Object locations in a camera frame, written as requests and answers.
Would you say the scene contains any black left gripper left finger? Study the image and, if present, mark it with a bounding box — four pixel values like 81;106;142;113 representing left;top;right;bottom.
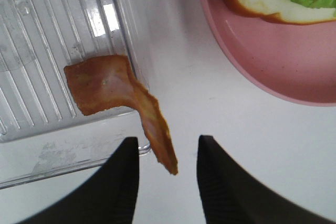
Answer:
22;137;139;223

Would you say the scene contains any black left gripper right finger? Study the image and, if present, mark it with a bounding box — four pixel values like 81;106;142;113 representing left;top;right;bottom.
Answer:
196;135;331;223

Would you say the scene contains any bacon strip from tray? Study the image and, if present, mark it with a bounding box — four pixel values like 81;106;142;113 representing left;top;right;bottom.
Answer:
64;55;178;175

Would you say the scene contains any bread slice base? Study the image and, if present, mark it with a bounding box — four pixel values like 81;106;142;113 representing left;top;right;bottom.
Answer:
223;0;335;25

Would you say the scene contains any pink round plate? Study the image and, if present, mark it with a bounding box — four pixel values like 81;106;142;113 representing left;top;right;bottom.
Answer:
201;0;335;106

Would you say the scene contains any clear left plastic tray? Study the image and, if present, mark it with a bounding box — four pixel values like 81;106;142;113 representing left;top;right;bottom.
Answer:
1;0;150;189

